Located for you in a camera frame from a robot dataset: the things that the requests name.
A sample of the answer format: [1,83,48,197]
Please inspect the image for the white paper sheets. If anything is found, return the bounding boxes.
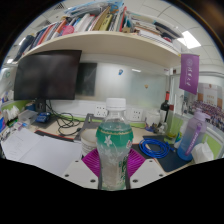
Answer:
[1,128,84,178]

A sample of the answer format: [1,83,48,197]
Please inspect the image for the clear plastic box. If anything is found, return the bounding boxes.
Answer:
[18,109,38,125]

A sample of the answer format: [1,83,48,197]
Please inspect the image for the white wall socket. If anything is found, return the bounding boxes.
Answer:
[94,104,108,118]
[130,108,144,122]

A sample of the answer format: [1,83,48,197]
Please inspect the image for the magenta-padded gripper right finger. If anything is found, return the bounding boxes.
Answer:
[125,148,167,190]

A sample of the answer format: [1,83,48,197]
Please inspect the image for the black red-edged desk mat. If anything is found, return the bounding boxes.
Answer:
[34,129,159,153]

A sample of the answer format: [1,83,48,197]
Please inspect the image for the group photo poster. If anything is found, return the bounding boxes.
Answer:
[189,83,224,133]

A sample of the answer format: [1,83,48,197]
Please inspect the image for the ceiling light panels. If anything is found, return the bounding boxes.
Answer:
[6,29,202,64]

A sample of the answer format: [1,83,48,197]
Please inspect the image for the dark wine bottle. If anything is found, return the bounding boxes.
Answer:
[159,90,172,123]

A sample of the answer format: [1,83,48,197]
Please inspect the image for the purple hanging pennant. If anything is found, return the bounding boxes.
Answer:
[179,53,200,96]

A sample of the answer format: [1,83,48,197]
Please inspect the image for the blue desktop device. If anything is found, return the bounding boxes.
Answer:
[34,112,52,124]

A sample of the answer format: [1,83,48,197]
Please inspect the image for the white ceramic jar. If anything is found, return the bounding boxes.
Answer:
[145,111,162,127]

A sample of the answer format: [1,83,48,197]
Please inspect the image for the grey metal laptop stand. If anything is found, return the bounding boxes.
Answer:
[73,113,105,143]

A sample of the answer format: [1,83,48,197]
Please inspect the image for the green-label clear drink bottle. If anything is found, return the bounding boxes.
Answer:
[95,97,134,191]

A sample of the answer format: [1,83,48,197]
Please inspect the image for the purple plastic water bottle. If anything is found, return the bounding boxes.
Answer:
[176,108,208,162]

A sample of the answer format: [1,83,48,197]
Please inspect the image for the black cable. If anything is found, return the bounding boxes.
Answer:
[46,99,84,138]

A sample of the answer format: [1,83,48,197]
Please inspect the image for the white tissue pack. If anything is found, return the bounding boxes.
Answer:
[3,105,20,123]

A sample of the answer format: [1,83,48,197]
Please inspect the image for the crumpled white tissue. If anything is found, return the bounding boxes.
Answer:
[190,141,215,164]

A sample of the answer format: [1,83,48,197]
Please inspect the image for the black computer monitor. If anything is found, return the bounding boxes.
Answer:
[13,49,83,114]

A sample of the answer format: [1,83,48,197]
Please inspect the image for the green drinking glass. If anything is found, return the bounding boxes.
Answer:
[166,109,184,141]

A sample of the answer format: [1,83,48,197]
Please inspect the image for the wall shelf with books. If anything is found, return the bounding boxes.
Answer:
[13,0,183,69]

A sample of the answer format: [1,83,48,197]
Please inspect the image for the dark blue mouse pad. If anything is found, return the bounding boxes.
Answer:
[156,146,194,173]

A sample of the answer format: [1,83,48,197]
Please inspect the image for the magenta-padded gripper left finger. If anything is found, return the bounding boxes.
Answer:
[61,148,103,190]

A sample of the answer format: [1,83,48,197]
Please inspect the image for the coiled blue cable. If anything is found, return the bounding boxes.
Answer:
[138,137,171,159]

